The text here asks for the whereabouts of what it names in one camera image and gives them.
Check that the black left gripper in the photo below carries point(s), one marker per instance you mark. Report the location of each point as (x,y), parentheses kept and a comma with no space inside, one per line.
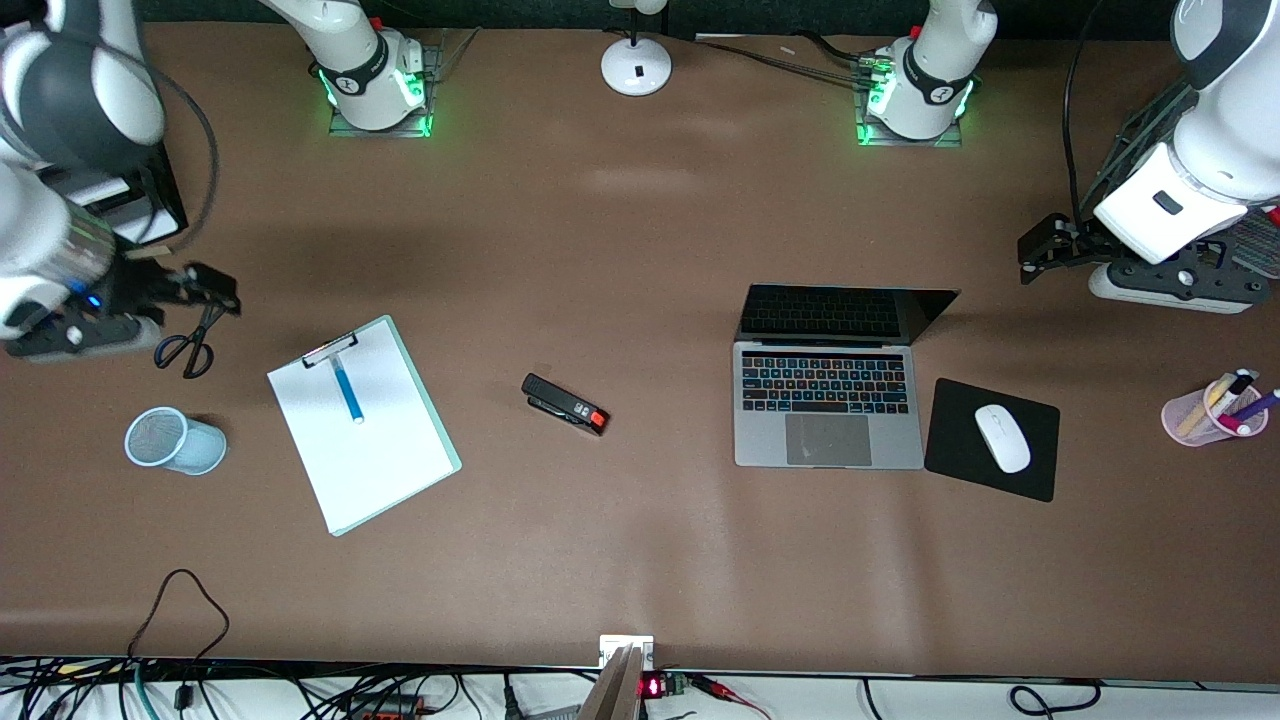
(1076,240)

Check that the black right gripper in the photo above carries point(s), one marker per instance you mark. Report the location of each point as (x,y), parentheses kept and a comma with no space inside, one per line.
(143,290)

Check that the blue marker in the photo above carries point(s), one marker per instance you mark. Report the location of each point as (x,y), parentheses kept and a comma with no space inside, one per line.
(348,390)

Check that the silver laptop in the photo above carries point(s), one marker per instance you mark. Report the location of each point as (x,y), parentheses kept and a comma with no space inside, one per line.
(825,400)

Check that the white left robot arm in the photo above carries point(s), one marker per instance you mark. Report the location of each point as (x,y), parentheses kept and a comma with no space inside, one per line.
(1220,150)

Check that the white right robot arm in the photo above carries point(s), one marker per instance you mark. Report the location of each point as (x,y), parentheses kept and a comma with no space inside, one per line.
(40,230)

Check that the black capped white marker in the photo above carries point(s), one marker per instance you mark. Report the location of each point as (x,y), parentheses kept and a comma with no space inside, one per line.
(1232,390)

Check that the purple marker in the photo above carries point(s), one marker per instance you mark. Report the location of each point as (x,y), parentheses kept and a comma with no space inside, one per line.
(1258,408)

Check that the black desk file rack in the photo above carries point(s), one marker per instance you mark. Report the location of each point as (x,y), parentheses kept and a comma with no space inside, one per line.
(165,195)

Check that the black mesh desk organizer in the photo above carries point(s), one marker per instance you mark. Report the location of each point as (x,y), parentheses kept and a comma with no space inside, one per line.
(1135,135)

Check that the blue mesh pen cup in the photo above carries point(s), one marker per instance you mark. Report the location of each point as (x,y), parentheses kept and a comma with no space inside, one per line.
(185,445)

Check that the white computer mouse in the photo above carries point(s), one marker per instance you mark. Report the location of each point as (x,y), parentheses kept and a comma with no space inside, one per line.
(1003,438)

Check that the black mouse pad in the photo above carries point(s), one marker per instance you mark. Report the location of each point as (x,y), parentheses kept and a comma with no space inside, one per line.
(955,440)

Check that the white paper sheet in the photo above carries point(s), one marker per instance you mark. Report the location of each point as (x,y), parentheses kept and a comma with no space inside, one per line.
(365,460)

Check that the yellow pen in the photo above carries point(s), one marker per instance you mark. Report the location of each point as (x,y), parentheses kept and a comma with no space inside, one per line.
(1198,415)

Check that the pink mesh pen cup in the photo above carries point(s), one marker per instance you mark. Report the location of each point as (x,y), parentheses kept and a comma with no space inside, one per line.
(1190,425)

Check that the green clipboard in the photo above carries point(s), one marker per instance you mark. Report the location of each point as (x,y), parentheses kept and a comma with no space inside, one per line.
(440,440)

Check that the black stapler red tip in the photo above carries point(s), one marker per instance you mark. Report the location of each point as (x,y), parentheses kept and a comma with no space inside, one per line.
(560,402)

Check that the white round stand base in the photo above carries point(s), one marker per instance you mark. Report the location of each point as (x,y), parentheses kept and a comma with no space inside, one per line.
(636,65)

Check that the red display circuit board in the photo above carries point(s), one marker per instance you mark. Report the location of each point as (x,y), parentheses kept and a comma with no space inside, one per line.
(660,686)

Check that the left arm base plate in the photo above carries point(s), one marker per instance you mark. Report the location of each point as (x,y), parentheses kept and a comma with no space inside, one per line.
(950,138)

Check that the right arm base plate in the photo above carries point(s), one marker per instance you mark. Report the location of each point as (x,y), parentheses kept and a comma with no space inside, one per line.
(425,120)

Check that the white table edge bracket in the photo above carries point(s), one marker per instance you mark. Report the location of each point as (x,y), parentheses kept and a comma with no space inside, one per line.
(612,645)

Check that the grey camera support beam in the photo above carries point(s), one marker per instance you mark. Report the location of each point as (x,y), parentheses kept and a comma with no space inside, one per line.
(612,690)

